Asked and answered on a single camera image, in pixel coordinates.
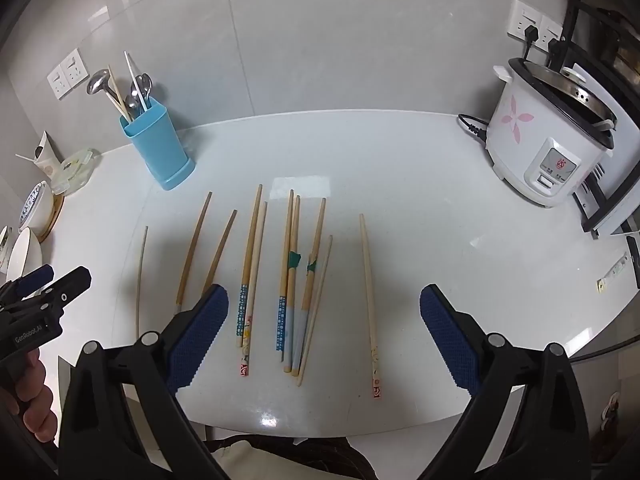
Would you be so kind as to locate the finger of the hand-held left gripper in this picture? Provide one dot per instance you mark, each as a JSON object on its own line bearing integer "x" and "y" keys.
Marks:
{"x": 35, "y": 276}
{"x": 67, "y": 285}

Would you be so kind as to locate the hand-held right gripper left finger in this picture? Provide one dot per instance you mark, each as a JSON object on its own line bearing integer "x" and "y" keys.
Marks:
{"x": 200, "y": 330}

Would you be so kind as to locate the steel spoon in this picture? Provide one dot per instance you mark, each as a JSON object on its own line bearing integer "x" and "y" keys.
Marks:
{"x": 144, "y": 81}
{"x": 133, "y": 103}

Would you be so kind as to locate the white and black appliance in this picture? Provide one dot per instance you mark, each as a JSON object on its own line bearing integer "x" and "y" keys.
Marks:
{"x": 612, "y": 200}

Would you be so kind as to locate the plain pale bamboo chopstick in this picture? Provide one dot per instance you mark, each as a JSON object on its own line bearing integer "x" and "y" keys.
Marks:
{"x": 320, "y": 285}

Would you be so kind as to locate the blue patterned wooden chopstick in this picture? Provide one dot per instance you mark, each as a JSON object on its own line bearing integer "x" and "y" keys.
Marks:
{"x": 245, "y": 305}

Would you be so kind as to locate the blue patterned white bowl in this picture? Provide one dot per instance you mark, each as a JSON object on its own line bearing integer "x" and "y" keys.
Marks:
{"x": 32, "y": 207}

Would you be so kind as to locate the person's left hand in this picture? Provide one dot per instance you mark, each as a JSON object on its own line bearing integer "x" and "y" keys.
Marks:
{"x": 31, "y": 375}

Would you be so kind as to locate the small white packet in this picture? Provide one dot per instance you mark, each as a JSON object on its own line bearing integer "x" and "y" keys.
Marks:
{"x": 612, "y": 271}

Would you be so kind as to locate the black object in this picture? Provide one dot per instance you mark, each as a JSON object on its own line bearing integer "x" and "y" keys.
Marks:
{"x": 634, "y": 260}

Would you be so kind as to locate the round wooden trivet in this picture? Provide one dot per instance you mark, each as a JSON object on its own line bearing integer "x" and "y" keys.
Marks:
{"x": 52, "y": 220}

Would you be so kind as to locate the black power plug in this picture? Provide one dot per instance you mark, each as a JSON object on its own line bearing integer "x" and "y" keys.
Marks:
{"x": 531, "y": 35}

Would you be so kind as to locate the white wall socket plate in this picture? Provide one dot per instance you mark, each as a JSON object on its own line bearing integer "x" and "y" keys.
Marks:
{"x": 57, "y": 82}
{"x": 520, "y": 16}
{"x": 74, "y": 66}
{"x": 550, "y": 30}

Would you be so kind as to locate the plain white bowl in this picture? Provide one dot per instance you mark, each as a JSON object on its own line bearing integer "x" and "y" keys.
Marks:
{"x": 24, "y": 255}

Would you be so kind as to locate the black metal rack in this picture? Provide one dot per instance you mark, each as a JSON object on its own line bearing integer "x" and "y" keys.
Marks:
{"x": 615, "y": 20}

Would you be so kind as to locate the green taped blue patterned chopstick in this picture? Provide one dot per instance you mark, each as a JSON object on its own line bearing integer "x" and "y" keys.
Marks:
{"x": 281, "y": 320}

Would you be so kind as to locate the white plastic chopstick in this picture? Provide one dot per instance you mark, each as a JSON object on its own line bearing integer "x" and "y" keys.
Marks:
{"x": 135, "y": 80}

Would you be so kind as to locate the green taped light blue chopstick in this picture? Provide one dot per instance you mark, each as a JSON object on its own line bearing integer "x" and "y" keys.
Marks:
{"x": 319, "y": 230}

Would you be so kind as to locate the thin white stick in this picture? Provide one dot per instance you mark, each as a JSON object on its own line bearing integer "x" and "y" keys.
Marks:
{"x": 25, "y": 158}

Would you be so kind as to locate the pale slipper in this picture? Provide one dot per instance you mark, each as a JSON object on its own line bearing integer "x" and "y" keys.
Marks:
{"x": 611, "y": 410}

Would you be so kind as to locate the patterned white teacup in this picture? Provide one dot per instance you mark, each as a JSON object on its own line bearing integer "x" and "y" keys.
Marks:
{"x": 4, "y": 245}

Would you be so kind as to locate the steel ladle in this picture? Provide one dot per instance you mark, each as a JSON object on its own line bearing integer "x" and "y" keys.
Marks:
{"x": 96, "y": 82}

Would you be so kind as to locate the blue plastic utensil holder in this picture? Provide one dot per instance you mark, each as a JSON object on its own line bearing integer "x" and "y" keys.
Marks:
{"x": 155, "y": 150}

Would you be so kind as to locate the glass container green lid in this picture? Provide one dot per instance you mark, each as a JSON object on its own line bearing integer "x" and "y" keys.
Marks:
{"x": 75, "y": 170}

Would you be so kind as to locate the white flowered rice cooker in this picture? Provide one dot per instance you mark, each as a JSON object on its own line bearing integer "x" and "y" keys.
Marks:
{"x": 525, "y": 125}

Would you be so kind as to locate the dark brown wooden chopstick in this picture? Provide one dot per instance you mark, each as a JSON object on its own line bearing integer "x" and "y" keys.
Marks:
{"x": 194, "y": 250}
{"x": 220, "y": 250}

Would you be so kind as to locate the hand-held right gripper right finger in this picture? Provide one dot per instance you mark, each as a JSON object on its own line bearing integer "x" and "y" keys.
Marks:
{"x": 447, "y": 335}

